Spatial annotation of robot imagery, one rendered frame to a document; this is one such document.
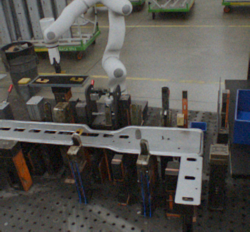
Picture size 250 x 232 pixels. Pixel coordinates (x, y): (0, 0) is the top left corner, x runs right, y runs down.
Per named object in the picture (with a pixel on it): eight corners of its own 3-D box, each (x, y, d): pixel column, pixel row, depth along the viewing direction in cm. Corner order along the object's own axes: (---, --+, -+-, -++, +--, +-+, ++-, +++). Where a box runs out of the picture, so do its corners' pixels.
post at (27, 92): (34, 139, 219) (17, 85, 197) (39, 133, 225) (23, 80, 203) (43, 139, 217) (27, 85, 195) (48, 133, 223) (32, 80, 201)
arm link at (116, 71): (123, 83, 214) (117, 52, 201) (131, 95, 198) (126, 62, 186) (106, 88, 211) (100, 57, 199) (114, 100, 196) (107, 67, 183)
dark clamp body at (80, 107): (81, 159, 193) (70, 108, 174) (89, 146, 204) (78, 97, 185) (97, 160, 191) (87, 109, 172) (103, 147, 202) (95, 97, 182)
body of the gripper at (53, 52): (47, 42, 183) (51, 59, 188) (44, 47, 174) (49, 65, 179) (58, 40, 183) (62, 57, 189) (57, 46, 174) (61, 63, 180)
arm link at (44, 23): (59, 41, 174) (57, 37, 182) (54, 19, 167) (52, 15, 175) (44, 44, 172) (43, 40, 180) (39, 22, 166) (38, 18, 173)
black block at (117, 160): (114, 208, 156) (106, 165, 141) (119, 193, 165) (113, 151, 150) (129, 209, 154) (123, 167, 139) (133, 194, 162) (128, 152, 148)
